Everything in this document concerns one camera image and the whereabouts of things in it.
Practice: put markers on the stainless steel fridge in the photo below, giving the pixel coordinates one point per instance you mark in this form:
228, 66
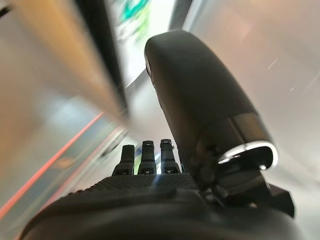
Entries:
275, 50

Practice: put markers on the light green drink can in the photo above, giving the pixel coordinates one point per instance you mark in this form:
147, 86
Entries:
142, 28

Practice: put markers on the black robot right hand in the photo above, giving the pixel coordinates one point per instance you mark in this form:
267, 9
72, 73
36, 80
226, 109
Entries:
195, 87

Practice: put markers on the white fridge drawer bin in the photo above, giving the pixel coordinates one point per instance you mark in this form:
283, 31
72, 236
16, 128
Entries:
140, 62

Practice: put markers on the dark green drink can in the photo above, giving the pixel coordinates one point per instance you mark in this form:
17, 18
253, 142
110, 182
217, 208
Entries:
135, 10

